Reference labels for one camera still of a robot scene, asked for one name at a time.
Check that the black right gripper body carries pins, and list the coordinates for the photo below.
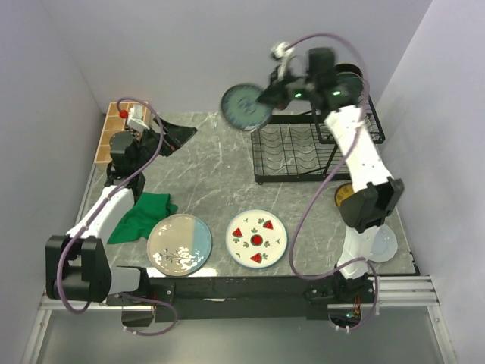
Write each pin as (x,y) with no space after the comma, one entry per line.
(298,88)

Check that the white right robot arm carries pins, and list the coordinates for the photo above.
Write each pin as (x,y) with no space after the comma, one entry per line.
(337,94)

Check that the beige and blue plate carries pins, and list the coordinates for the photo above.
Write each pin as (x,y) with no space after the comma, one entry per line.
(179,245)

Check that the black ceramic plate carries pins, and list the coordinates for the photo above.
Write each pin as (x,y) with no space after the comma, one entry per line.
(348,72)

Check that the light blue patterned plate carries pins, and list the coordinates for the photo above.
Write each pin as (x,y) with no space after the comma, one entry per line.
(240,108)

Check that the yellow patterned glass plate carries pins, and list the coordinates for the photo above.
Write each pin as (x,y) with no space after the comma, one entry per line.
(343,192)

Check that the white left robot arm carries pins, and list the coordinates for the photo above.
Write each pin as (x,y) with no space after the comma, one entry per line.
(76,265)

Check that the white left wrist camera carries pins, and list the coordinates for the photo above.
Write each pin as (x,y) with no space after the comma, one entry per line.
(135,117)

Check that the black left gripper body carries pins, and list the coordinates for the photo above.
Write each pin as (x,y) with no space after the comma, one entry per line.
(149,145)

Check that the pale blue scalloped plate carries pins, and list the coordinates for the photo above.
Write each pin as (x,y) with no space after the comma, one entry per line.
(385,245)

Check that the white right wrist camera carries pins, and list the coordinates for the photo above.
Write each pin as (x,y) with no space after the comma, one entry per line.
(282,53)

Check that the clear glass plate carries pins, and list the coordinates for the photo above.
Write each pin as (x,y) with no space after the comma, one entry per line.
(361,89)

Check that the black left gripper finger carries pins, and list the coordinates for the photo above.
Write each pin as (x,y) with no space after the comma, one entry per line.
(172,133)
(169,146)

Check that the watermelon pattern white plate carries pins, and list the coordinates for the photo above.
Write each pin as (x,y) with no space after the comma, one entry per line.
(256,239)

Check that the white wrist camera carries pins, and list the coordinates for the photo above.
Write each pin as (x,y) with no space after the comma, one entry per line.
(135,117)
(282,53)

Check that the wooden compartment box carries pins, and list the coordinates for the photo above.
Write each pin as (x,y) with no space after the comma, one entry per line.
(114,124)

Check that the black wire dish rack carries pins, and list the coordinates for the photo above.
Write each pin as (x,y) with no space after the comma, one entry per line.
(300,148)

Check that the green cloth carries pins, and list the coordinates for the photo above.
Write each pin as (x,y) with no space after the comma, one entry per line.
(139,221)

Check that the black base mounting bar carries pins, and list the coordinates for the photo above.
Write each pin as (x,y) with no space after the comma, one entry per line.
(250,297)

